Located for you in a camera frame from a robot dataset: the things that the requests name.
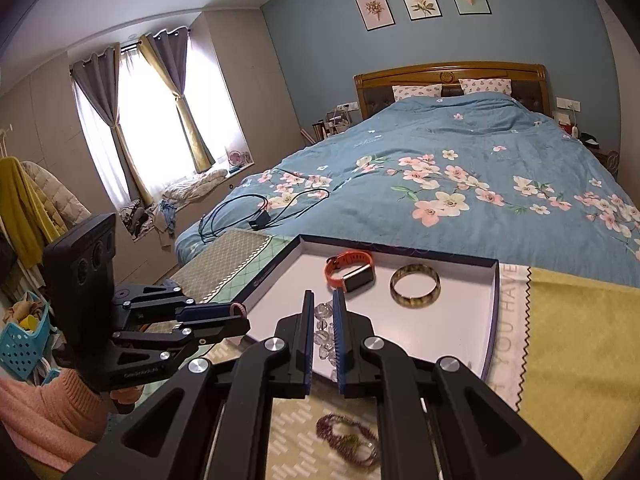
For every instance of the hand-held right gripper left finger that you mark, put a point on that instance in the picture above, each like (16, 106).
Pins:
(306, 340)

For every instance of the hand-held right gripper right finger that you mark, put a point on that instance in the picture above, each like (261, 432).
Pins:
(342, 340)

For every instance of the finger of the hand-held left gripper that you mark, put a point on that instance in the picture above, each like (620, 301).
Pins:
(200, 312)
(225, 332)

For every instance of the white shallow box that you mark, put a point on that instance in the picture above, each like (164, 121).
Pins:
(435, 335)

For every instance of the person's left forearm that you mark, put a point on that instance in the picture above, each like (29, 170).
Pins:
(50, 410)

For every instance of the person's left hand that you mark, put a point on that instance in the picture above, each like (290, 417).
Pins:
(122, 399)

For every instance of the orange smartwatch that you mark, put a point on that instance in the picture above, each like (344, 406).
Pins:
(357, 276)

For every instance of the blue plastic basket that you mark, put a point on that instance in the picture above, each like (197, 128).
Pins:
(22, 345)

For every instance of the amber bangle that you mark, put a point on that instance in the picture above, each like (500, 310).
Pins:
(415, 301)

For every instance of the beige down jacket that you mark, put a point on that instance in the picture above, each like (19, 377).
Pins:
(60, 195)

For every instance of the pile of mixed clothes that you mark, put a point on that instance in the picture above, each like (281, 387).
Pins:
(145, 220)

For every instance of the yellow coat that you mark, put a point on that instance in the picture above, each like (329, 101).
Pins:
(20, 200)

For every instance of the black power adapter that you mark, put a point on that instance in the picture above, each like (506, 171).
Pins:
(259, 222)

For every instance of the white crumpled blanket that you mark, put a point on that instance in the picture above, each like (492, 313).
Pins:
(197, 185)

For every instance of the blue floral quilt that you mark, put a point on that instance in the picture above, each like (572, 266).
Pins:
(400, 200)

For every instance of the small pink fan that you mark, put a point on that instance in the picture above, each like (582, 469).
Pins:
(237, 157)

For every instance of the bright window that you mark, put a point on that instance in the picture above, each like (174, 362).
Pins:
(150, 125)

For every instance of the grey and gold curtain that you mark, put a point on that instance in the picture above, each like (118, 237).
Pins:
(175, 70)
(100, 95)

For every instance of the cosmetics organizer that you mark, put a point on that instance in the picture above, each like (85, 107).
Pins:
(332, 122)

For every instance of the patchwork patterned tablecloth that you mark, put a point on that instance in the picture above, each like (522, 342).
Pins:
(575, 335)

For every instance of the dotted white pillow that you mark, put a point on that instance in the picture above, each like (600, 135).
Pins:
(485, 86)
(417, 92)

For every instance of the wooden headboard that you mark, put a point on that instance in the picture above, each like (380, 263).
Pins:
(450, 72)

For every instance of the dark bedside item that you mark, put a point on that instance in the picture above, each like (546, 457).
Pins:
(590, 140)

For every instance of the pink flower framed picture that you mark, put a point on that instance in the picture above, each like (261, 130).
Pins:
(375, 11)

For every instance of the white flower framed picture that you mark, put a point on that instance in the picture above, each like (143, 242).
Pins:
(421, 0)

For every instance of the white wall socket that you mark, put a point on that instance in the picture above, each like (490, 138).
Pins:
(568, 104)
(346, 106)

